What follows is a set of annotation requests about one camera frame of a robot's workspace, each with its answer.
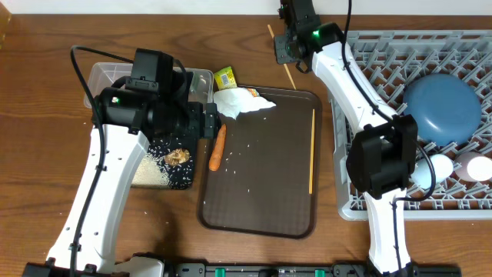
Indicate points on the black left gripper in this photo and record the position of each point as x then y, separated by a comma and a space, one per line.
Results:
197, 125

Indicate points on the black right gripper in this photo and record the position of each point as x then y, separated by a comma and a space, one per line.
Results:
283, 55

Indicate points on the brown food scrap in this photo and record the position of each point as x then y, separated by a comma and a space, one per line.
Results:
177, 157

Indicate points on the wooden chopstick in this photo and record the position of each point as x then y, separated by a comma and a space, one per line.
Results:
311, 172
282, 54

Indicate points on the orange carrot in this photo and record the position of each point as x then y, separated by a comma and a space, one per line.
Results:
218, 150

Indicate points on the white napkin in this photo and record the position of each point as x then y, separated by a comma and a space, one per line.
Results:
233, 101

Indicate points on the yellow green wrapper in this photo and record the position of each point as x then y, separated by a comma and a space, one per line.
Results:
225, 78

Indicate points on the pile of white rice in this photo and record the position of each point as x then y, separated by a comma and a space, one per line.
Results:
151, 175

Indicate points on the orange white wrapper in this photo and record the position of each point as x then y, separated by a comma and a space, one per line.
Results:
253, 92

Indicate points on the blue plate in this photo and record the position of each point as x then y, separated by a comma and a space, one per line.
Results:
445, 108

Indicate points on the small pink cup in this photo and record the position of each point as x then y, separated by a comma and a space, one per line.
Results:
474, 167

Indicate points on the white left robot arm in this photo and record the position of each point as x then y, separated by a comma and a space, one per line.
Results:
126, 121

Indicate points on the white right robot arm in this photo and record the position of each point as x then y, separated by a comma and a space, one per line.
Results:
382, 154

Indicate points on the grey plastic dishwasher rack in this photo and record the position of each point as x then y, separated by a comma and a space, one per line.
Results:
391, 61

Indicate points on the black tray bin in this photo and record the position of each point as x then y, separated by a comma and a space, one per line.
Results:
173, 165

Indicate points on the brown serving tray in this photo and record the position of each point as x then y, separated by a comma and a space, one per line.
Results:
262, 184

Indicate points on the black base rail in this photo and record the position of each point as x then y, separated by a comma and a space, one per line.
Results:
292, 270

